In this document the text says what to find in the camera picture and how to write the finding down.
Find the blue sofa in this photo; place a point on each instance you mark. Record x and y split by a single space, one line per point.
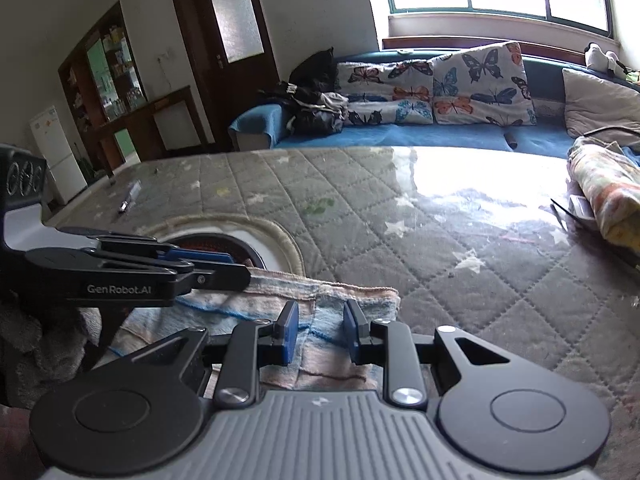
265 127

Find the black white pen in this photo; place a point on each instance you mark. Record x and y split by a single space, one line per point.
130 197

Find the butterfly pillow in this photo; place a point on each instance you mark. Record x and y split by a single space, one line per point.
486 85
397 93

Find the folded yellow floral cloth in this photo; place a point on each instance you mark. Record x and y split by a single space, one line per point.
609 179

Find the dark wooden cabinet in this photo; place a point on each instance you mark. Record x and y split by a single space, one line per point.
103 89

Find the white refrigerator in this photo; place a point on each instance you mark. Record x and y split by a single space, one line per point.
50 138

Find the dark wooden door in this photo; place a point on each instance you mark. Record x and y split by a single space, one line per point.
230 53

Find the round table heater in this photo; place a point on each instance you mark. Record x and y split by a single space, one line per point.
262 243

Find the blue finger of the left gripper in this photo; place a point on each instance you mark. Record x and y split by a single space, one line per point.
227 277
176 254

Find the right butterfly pillow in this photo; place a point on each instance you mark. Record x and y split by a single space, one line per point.
486 85

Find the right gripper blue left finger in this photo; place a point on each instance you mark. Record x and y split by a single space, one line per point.
276 340

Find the white plush toy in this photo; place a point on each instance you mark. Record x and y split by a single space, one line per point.
604 62

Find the grey cushion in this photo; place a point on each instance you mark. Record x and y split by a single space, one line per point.
592 103

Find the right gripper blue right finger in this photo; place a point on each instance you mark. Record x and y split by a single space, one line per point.
365 339

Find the black bag on sofa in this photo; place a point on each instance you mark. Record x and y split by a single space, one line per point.
309 97

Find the left butterfly pillow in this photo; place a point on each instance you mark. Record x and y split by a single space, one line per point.
397 93

